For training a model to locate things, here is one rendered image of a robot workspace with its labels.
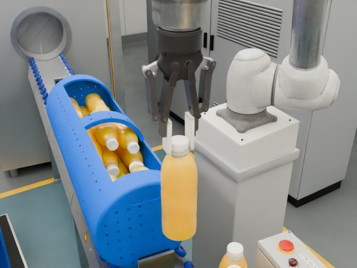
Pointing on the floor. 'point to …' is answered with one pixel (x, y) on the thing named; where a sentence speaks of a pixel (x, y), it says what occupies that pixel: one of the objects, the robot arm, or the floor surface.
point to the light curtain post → (116, 52)
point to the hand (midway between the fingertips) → (178, 134)
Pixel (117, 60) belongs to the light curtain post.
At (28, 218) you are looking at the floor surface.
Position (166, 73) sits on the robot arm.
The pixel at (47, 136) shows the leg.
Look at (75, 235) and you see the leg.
